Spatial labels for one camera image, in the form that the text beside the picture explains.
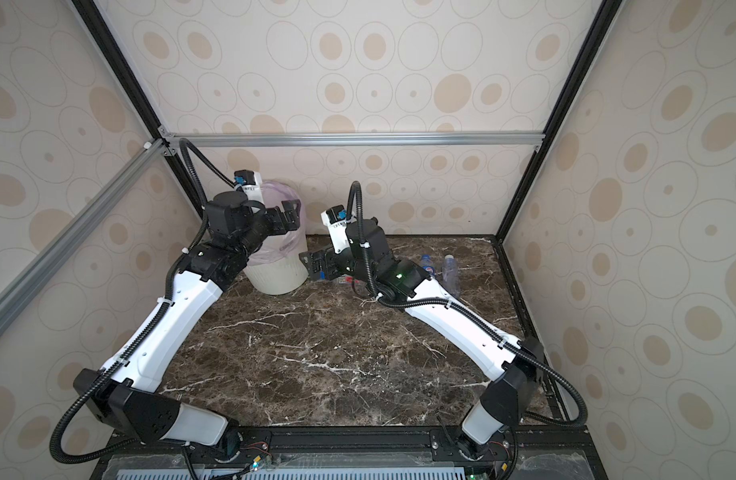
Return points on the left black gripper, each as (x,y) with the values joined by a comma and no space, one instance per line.
(281,225)

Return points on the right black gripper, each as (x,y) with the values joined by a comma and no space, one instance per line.
(311,264)

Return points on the small Pepsi water bottle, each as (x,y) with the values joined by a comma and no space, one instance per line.
(428,265)

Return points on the clear bottle pale label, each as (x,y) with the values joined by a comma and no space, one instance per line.
(451,276)

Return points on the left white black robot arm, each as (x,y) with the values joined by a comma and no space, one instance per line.
(123,392)

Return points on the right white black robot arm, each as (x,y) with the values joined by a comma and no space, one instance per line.
(509,363)

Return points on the Fiji bottle blue cap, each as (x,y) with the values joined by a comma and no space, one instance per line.
(345,279)

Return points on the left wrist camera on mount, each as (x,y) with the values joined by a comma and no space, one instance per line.
(249,182)

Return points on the horizontal aluminium rail back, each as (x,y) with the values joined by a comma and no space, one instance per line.
(362,139)

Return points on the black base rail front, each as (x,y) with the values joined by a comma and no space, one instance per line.
(396,452)

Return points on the aluminium rail left wall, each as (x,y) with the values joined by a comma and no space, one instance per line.
(23,289)

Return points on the black frame post left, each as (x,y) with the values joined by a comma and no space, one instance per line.
(90,16)

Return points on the black frame post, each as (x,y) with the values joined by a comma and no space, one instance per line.
(90,16)
(592,42)

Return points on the black frame post right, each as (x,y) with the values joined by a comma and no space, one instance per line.
(592,42)

